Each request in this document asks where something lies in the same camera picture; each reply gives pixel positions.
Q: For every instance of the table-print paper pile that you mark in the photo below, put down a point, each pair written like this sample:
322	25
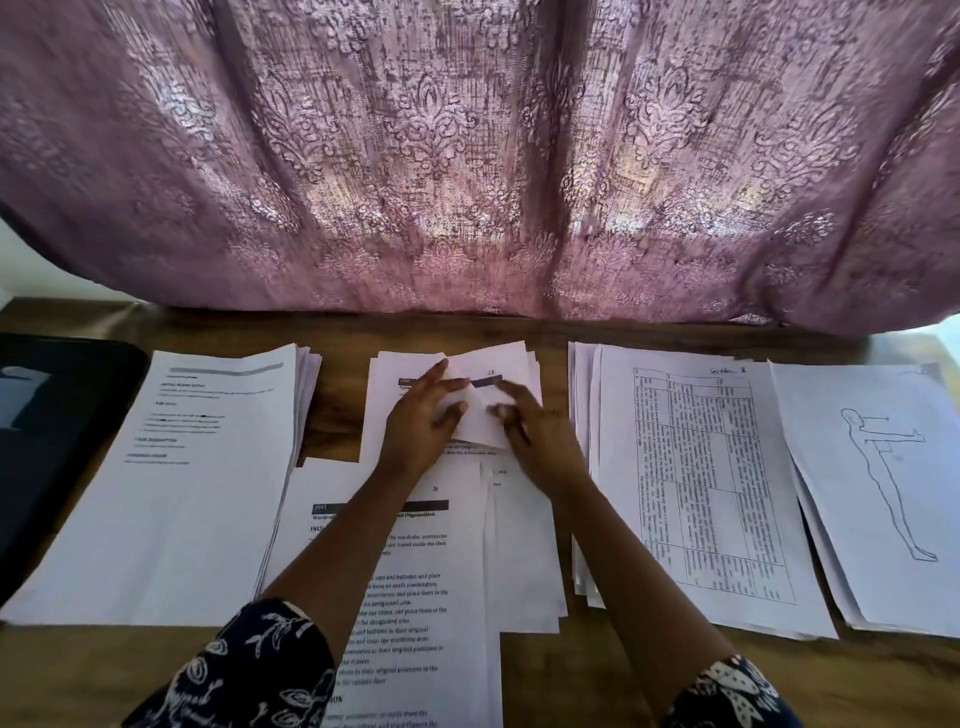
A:
705	480

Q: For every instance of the person's left forearm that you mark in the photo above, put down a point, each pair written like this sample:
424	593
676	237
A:
338	563

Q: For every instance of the pink patterned curtain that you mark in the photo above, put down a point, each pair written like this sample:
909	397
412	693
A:
480	150

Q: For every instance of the person's right forearm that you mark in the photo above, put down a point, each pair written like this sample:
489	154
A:
645	593

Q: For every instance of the person's left hand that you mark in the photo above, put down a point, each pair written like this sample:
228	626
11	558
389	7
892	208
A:
417	435

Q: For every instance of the stack of printed papers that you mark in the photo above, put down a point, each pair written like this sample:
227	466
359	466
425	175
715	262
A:
165	495

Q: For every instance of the person's right hand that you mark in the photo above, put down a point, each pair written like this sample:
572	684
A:
540	443

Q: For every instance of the dark-header text paper pile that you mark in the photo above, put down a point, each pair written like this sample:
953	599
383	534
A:
525	555

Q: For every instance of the black folder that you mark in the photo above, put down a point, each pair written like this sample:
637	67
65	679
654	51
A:
53	450

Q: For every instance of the stack with dark header bar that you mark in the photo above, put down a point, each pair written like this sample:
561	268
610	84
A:
420	630

